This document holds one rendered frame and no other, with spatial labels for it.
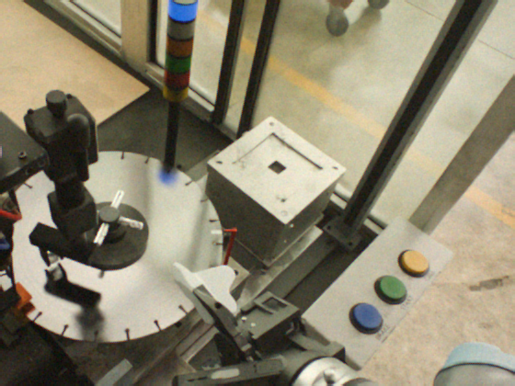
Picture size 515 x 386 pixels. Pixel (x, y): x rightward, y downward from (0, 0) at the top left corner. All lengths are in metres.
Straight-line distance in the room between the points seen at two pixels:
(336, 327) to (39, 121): 0.52
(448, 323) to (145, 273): 1.45
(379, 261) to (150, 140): 0.56
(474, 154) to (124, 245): 0.53
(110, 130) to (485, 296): 1.49
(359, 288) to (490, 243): 1.50
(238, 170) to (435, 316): 1.24
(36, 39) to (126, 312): 0.90
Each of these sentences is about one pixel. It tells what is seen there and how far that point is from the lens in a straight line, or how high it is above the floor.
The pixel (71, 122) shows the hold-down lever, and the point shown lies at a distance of 0.48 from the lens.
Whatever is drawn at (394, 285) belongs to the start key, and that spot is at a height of 0.91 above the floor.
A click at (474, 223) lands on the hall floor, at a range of 2.37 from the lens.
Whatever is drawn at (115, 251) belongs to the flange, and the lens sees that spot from 0.77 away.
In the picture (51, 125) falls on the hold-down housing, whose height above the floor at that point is 1.25.
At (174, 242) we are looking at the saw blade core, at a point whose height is 0.95.
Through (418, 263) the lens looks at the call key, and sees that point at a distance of 0.93.
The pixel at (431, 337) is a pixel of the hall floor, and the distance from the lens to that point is 2.00.
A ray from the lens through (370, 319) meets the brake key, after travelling 0.85.
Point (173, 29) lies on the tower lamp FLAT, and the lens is 0.87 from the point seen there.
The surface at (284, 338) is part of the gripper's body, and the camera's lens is 0.58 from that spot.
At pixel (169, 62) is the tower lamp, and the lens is 0.91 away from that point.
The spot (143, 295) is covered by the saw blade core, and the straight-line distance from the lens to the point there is 0.74.
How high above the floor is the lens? 1.61
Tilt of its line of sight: 54 degrees down
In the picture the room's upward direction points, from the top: 8 degrees clockwise
